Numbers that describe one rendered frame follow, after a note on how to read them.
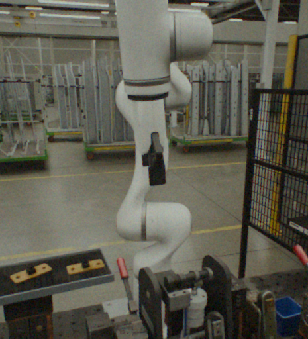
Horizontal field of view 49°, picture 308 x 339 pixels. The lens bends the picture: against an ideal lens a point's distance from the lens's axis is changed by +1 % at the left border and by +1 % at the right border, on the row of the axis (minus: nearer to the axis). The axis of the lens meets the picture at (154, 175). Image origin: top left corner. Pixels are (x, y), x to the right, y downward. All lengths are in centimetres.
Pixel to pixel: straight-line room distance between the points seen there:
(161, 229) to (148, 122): 48
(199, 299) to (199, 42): 55
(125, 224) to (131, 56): 56
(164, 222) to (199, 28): 59
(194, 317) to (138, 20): 63
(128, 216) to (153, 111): 48
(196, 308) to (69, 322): 72
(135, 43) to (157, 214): 56
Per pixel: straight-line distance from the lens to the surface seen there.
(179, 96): 100
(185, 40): 58
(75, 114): 1005
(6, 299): 79
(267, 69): 751
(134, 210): 100
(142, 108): 59
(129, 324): 80
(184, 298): 76
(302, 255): 102
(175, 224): 100
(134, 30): 58
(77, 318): 146
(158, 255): 106
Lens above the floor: 158
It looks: 15 degrees down
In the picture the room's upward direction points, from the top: straight up
